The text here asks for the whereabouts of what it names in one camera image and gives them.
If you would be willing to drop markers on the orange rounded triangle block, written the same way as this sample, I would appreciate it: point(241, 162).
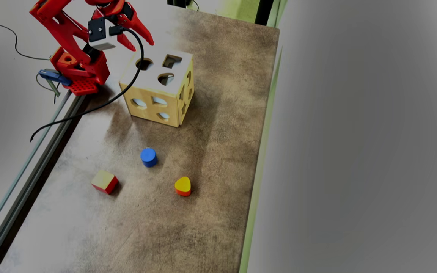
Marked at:
point(183, 185)

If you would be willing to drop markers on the red cube block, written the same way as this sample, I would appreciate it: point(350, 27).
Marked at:
point(104, 181)

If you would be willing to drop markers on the black stand foot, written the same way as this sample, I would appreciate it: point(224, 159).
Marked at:
point(178, 3)

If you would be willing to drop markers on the wooden shape sorter box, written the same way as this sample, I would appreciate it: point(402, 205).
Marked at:
point(157, 94)

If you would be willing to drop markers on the red robot base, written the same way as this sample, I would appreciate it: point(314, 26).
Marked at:
point(84, 86)

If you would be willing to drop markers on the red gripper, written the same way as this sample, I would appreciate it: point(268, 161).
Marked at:
point(126, 13)

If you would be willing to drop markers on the dark vertical post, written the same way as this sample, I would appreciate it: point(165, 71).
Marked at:
point(264, 11)

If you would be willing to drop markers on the black and white wrist camera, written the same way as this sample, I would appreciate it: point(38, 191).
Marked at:
point(97, 30)

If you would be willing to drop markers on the blue cylinder block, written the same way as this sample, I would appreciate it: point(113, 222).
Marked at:
point(148, 157)

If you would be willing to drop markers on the red robot arm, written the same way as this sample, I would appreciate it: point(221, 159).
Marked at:
point(63, 30)

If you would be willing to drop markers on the blue table clamp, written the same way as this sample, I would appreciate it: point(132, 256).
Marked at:
point(54, 76)

